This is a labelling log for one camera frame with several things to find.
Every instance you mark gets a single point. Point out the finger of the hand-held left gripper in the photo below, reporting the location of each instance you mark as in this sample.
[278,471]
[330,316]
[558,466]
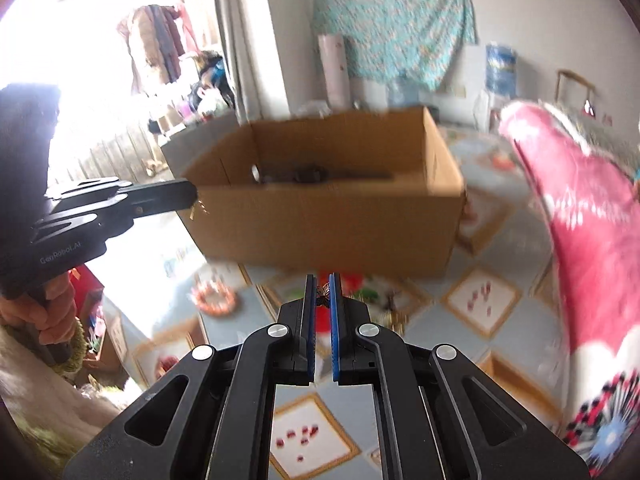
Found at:
[120,220]
[160,191]

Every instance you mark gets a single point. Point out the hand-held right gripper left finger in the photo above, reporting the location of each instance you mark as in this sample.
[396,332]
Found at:
[310,330]

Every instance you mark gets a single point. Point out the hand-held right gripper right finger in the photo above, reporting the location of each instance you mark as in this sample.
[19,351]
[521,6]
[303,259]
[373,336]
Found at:
[336,330]

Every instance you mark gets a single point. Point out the small black orange ornament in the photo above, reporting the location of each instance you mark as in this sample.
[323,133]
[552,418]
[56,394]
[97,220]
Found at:
[324,296]

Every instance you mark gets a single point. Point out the brown cardboard box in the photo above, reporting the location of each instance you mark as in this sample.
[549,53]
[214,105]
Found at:
[325,225]

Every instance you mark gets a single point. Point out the person's left forearm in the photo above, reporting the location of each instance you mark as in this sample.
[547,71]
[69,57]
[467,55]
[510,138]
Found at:
[45,390]

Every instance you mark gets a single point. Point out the person's left hand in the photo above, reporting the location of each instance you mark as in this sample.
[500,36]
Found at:
[55,320]

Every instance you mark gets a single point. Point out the grey cabinet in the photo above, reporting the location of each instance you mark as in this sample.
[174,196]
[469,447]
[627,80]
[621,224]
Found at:
[200,135]

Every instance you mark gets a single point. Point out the red gift bag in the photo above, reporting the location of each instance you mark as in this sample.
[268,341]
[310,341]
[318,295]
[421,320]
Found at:
[87,285]

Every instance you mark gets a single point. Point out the pile of clothes and bags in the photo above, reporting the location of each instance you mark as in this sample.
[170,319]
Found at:
[212,85]

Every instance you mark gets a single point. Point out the dark blurred object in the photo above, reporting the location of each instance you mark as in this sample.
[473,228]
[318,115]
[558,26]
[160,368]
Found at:
[305,175]

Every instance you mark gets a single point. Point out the hanging clothes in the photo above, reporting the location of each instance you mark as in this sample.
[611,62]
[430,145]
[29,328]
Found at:
[155,45]

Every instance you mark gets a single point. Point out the grey curtain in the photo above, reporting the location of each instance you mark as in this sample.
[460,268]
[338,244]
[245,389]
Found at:
[245,35]

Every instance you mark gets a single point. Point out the fruit print table cover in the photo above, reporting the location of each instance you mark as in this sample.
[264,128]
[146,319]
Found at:
[500,260]

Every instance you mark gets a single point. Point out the pale pink rolled mat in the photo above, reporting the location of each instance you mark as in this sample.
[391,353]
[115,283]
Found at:
[334,70]

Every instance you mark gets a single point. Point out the pink floral blanket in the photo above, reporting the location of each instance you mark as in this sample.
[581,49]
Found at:
[590,240]

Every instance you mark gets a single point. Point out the blue water jug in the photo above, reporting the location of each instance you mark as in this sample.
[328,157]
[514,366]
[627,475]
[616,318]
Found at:
[501,70]

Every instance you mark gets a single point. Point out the wooden chair back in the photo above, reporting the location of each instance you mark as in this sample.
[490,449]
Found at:
[575,77]

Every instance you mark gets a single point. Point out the teal floral wall cloth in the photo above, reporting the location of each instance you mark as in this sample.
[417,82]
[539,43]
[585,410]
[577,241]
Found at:
[395,20]

